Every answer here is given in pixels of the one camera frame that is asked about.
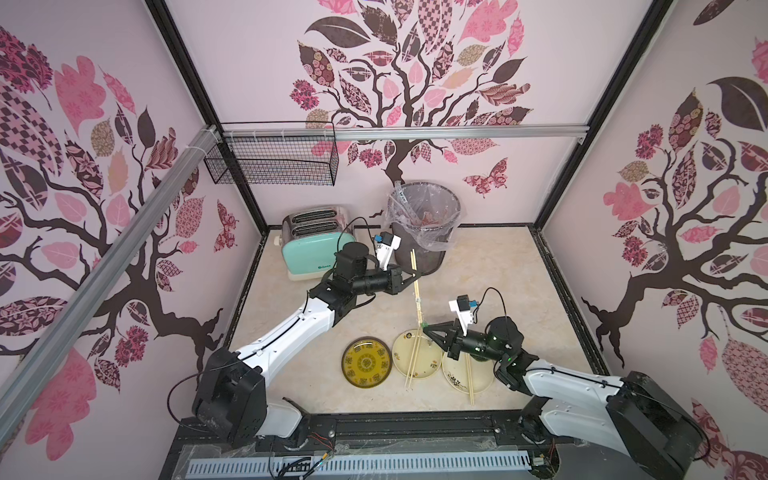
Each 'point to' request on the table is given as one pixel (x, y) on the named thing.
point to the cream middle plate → (429, 356)
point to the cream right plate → (456, 372)
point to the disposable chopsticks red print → (469, 379)
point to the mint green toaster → (311, 237)
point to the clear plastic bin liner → (426, 214)
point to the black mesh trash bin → (427, 261)
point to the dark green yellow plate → (366, 362)
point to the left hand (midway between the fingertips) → (421, 280)
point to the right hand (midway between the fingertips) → (427, 330)
